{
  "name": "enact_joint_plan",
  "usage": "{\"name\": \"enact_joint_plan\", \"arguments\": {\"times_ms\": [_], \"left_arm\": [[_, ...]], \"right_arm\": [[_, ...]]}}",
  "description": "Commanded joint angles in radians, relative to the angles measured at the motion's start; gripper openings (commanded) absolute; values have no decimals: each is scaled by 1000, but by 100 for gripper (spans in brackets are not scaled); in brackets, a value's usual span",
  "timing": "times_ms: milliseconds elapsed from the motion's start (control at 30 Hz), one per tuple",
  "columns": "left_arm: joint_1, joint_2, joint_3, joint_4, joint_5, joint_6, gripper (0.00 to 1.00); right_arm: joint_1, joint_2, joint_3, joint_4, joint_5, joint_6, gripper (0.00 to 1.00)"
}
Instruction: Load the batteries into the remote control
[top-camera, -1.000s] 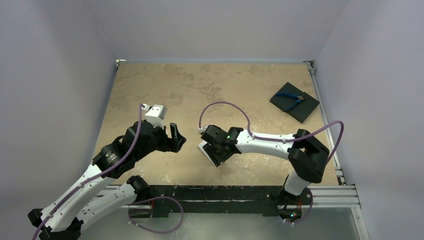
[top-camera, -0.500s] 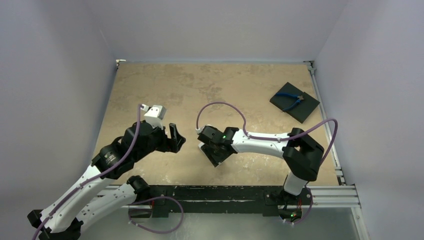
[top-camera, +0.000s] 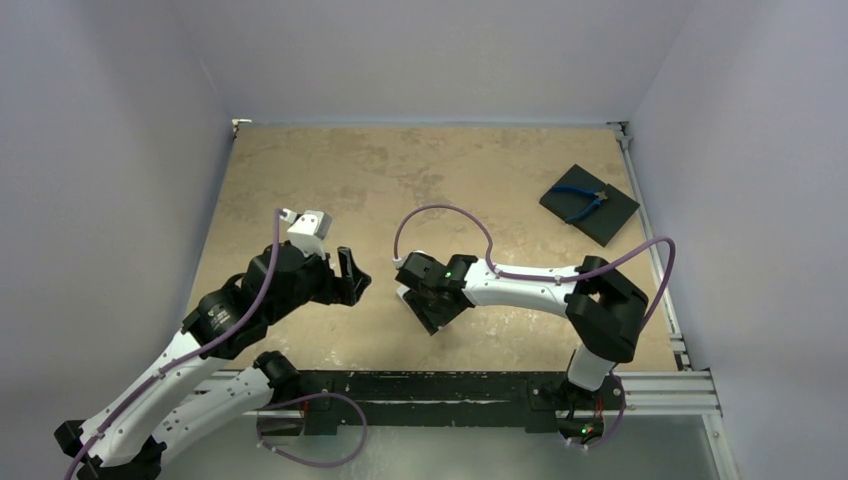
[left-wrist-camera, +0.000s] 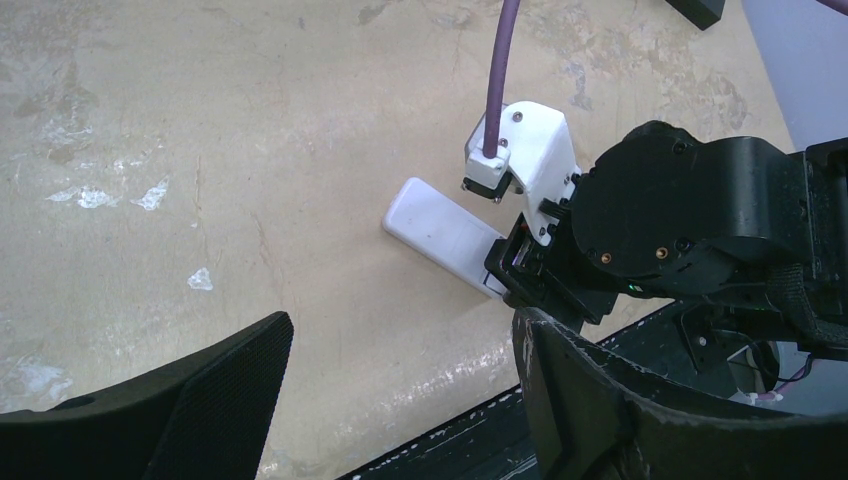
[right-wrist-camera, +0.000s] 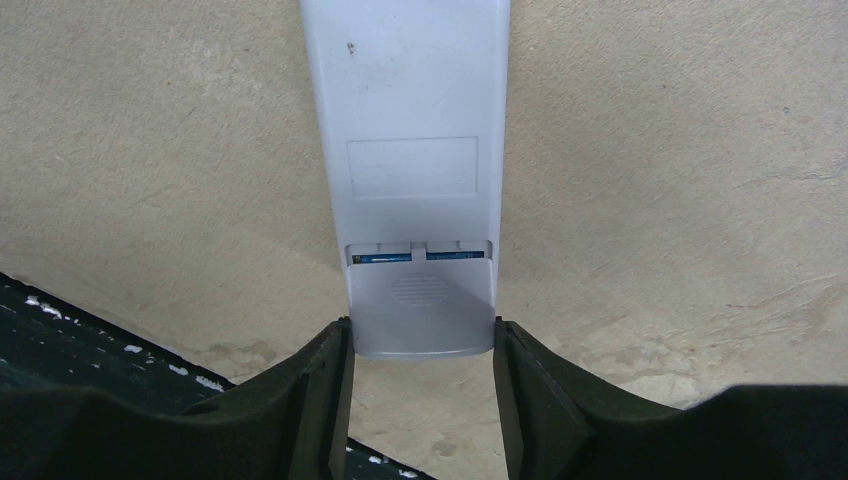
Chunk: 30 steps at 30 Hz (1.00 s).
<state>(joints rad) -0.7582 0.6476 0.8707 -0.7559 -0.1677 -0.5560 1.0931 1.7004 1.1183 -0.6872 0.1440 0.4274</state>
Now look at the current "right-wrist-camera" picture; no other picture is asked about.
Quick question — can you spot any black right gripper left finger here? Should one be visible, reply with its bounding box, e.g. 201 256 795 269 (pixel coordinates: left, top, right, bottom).
1 319 354 479

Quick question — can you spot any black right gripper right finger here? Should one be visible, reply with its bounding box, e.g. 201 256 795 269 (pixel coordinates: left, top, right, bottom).
493 320 847 479

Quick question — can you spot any white battery cover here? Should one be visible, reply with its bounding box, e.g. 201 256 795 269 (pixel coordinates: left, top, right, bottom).
345 258 496 360

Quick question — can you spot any blue AAA battery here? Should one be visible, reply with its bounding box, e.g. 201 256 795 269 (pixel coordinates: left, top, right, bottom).
352 251 485 264

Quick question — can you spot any white remote control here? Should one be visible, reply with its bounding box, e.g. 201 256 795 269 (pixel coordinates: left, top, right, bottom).
300 1 510 258

